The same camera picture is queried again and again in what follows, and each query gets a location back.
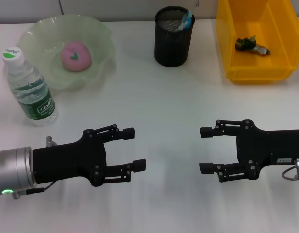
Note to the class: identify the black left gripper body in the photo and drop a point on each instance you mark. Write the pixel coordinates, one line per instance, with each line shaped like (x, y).
(67, 162)

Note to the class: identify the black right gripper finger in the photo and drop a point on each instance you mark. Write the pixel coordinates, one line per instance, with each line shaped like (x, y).
(206, 132)
(205, 168)

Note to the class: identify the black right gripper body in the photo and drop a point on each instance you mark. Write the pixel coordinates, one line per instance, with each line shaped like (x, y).
(273, 148)

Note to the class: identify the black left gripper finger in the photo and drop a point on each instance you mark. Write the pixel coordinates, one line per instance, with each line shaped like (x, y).
(129, 133)
(139, 165)

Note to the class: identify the clear green-label water bottle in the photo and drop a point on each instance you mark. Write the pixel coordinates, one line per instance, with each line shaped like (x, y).
(28, 80)

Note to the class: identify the pink toy peach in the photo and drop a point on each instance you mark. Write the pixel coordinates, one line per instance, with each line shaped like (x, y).
(76, 55)

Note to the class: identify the green plastic wrapper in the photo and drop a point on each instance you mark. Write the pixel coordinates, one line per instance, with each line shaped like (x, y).
(251, 46)

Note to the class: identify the blue capped scissors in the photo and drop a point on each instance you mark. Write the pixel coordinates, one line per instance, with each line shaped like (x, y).
(188, 17)

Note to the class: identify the transparent plastic ruler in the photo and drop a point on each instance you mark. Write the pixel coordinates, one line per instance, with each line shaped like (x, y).
(196, 5)

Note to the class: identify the black mesh pen holder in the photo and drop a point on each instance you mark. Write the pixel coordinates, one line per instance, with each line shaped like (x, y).
(172, 51)

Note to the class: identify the green wavy glass fruit plate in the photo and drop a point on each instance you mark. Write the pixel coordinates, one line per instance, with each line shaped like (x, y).
(98, 38)

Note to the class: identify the yellow plastic bin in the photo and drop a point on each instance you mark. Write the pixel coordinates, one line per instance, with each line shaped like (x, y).
(246, 68)

